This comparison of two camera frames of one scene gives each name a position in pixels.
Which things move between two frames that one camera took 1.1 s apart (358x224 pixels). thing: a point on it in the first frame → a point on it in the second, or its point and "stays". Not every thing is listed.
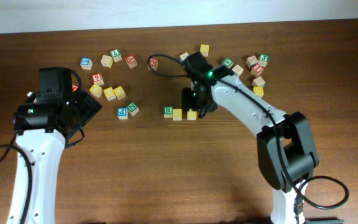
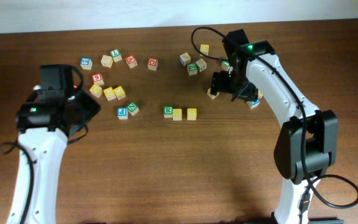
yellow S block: x=191 y=115 stays
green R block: x=168 y=112 stays
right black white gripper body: x=191 y=99 → x=230 y=82
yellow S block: x=177 y=114 stays
